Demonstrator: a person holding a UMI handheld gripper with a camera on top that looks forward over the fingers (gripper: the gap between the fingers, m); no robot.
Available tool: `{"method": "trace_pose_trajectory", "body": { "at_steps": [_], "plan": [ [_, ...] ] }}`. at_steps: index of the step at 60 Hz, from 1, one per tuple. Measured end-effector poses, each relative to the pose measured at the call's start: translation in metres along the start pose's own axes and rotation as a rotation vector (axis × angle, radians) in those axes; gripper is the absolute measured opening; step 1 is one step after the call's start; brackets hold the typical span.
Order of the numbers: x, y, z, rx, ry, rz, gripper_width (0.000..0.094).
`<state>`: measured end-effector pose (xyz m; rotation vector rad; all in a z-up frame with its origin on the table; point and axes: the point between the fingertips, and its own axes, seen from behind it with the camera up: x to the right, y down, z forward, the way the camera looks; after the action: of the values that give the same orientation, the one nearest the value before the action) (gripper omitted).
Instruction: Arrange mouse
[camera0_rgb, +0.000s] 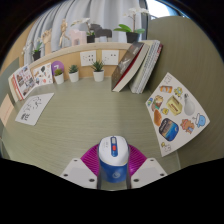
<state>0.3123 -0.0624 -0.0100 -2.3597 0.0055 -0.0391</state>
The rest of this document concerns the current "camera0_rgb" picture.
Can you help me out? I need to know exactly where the pink horse figurine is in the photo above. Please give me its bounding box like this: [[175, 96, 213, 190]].
[[68, 29, 88, 47]]

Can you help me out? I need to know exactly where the blue and white computer mouse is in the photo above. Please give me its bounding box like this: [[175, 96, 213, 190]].
[[97, 135, 130, 184]]

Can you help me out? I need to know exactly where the window with dark frame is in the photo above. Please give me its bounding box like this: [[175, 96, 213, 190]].
[[146, 0, 183, 19]]

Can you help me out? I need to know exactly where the white wall socket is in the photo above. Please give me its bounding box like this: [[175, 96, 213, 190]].
[[79, 50, 97, 67], [101, 49, 120, 66]]

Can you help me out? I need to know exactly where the grey-green desk divider panel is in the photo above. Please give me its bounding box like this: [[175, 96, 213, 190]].
[[146, 15, 224, 168], [0, 56, 21, 98]]

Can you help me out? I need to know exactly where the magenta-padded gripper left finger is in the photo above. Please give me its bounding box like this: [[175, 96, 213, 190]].
[[59, 143, 101, 190]]

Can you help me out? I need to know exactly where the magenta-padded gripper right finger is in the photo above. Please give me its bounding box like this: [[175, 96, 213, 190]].
[[127, 143, 168, 190]]

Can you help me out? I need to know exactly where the dark-covered book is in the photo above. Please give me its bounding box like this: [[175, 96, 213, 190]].
[[110, 41, 145, 93]]

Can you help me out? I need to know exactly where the white orchid in black pot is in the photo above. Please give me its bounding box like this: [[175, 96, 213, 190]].
[[70, 17, 98, 44], [21, 39, 44, 62], [113, 7, 151, 44]]

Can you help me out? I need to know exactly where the grey curtain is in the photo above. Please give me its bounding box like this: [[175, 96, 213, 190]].
[[23, 0, 148, 64]]

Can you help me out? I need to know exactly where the wooden mannequin figure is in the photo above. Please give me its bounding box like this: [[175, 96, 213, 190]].
[[58, 18, 72, 49]]

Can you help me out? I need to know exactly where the photo-covered magazine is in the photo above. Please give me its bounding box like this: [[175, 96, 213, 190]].
[[12, 63, 36, 101]]

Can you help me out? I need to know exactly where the orange-covered book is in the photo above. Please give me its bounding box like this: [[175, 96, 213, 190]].
[[11, 74, 25, 101]]

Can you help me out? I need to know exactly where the white card with colourful stickers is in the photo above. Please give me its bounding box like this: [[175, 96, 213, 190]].
[[145, 72, 211, 158]]

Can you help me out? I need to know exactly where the white sheet with pictures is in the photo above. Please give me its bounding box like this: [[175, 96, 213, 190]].
[[32, 62, 54, 88]]

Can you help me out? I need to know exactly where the wooden desk shelf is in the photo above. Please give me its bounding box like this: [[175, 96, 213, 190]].
[[28, 41, 134, 81]]

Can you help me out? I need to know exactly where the white thick book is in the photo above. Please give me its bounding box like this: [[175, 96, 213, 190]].
[[129, 39, 164, 95]]

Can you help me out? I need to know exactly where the black horse figurine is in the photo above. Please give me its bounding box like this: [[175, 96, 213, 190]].
[[89, 23, 113, 44]]

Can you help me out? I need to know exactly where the small succulent in white pot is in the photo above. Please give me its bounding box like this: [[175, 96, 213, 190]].
[[53, 68, 65, 85], [68, 64, 80, 83], [90, 59, 106, 83]]

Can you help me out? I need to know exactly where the beige leaning card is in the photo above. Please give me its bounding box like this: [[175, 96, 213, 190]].
[[0, 93, 15, 127]]

